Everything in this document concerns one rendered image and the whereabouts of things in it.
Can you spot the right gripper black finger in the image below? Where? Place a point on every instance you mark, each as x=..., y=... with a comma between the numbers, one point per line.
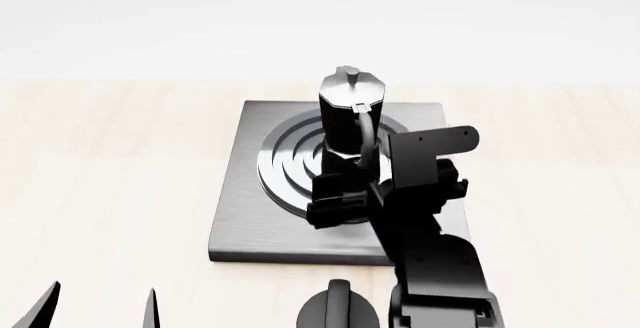
x=452, y=181
x=332, y=204

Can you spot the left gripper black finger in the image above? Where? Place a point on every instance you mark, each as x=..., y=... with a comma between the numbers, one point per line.
x=42, y=311
x=151, y=313

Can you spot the black and silver moka pot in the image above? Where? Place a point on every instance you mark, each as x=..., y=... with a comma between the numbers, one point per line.
x=340, y=125

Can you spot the spiral stove burner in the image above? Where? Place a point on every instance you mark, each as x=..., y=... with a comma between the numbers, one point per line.
x=285, y=163

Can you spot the grey square stove plate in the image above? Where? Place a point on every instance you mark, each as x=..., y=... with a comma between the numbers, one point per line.
x=250, y=211

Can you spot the black stove knob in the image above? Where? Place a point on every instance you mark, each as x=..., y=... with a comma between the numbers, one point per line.
x=340, y=309

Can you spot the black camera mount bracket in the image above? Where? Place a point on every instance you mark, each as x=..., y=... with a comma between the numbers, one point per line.
x=420, y=155

